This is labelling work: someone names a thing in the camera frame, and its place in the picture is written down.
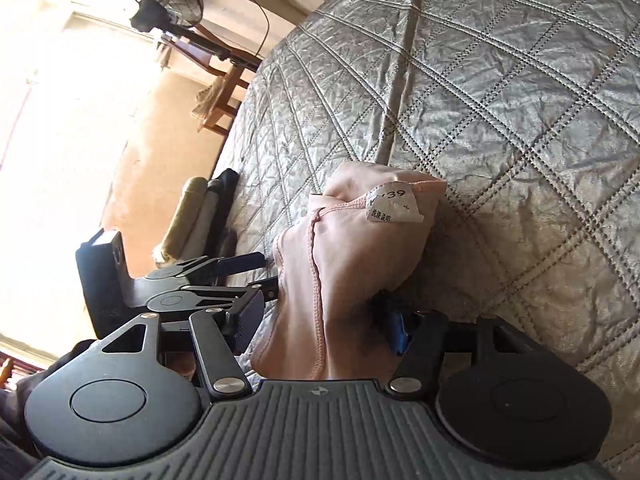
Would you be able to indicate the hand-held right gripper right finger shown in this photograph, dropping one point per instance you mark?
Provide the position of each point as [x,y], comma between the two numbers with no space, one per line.
[398,332]

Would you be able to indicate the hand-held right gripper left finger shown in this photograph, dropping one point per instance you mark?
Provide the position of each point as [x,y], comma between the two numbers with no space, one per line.
[248,320]

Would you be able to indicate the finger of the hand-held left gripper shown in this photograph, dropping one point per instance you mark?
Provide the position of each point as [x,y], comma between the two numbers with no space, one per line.
[240,262]
[235,294]

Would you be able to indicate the pink pants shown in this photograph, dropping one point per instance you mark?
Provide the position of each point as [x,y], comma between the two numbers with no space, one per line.
[345,270]

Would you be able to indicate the grey folded garment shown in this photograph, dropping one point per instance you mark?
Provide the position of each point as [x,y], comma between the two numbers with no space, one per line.
[206,225]

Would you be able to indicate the navy folded garment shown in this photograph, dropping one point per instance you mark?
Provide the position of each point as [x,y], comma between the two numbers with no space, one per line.
[225,210]

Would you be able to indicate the beige cloth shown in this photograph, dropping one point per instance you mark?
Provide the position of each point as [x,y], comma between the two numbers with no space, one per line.
[209,100]

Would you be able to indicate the wooden chair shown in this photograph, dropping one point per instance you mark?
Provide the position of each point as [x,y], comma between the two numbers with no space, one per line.
[220,75]

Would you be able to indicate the silver quilted bedspread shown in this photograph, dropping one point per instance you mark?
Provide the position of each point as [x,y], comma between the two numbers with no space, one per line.
[475,110]

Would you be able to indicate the black standing fan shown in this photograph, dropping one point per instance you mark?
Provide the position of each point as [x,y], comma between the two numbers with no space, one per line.
[165,0]

